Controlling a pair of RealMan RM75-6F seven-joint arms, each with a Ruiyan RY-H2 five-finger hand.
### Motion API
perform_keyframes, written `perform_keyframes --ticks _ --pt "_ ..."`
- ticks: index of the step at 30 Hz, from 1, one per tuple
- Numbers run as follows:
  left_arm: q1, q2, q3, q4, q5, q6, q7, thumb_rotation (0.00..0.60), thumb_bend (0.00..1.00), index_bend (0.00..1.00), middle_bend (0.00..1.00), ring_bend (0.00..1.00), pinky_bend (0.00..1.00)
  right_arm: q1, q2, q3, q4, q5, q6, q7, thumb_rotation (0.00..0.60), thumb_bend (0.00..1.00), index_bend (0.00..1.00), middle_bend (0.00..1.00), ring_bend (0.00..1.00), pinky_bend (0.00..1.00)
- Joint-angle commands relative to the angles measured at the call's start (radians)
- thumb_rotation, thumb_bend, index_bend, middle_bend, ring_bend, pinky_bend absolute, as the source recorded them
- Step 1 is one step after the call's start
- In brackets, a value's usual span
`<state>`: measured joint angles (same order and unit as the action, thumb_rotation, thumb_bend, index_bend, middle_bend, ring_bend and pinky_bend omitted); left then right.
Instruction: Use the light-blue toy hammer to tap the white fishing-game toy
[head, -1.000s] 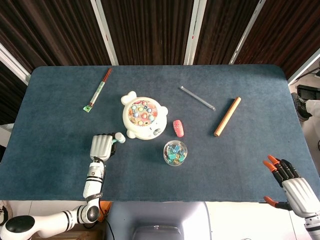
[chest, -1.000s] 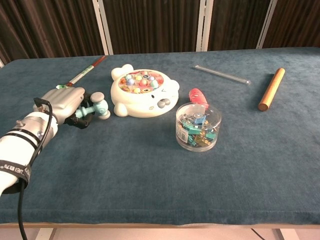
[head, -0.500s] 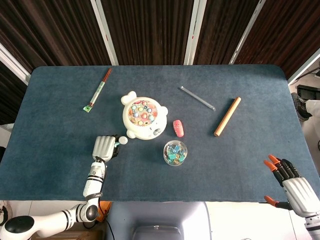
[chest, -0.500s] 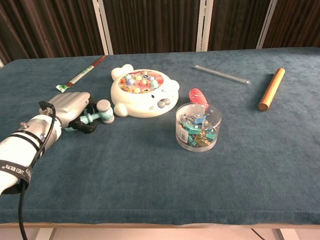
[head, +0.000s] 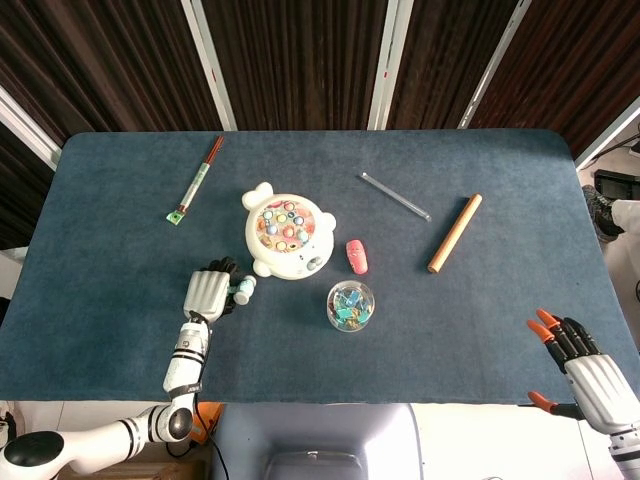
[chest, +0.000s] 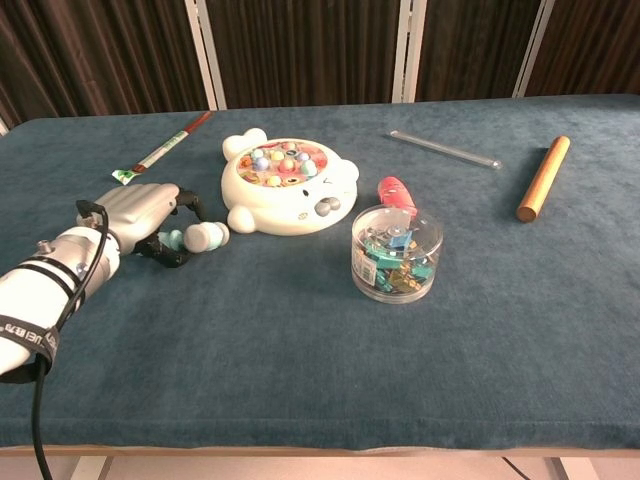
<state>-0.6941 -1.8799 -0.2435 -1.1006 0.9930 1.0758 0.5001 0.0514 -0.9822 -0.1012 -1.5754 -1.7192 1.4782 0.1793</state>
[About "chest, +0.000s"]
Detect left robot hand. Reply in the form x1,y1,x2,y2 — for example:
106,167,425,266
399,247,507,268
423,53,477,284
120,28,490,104
74,182,209,271

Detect light blue toy hammer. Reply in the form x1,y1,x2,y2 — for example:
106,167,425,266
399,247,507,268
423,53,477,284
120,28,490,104
157,221,231,254

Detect white whack-a-mole toy game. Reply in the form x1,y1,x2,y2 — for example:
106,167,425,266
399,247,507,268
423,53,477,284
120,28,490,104
221,128,360,237

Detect chopsticks in paper sleeve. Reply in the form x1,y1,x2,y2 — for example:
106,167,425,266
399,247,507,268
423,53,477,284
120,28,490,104
110,110,215,186

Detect dark brown slatted panel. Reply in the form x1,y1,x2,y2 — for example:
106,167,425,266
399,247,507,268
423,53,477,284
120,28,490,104
204,0,401,109
0,0,211,129
417,0,544,104
524,0,640,99

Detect blue table cloth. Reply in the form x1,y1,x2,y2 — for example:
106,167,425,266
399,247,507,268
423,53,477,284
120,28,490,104
0,93,640,451

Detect pink oblong toy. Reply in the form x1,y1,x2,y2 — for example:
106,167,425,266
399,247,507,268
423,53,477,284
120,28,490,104
377,175,419,219

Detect white table leg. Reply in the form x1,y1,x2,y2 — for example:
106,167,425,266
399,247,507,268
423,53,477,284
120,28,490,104
552,457,586,480
73,455,115,480

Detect clear box of binder clips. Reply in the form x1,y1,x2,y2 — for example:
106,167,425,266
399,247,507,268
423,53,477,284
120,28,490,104
351,203,445,303

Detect clear glass test tube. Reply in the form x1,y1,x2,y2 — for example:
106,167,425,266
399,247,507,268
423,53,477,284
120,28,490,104
389,129,503,173

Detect wooden rolling pin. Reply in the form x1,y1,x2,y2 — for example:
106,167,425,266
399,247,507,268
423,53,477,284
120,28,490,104
516,135,571,224

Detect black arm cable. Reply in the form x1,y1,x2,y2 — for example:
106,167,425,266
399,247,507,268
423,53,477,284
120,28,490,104
0,199,111,480

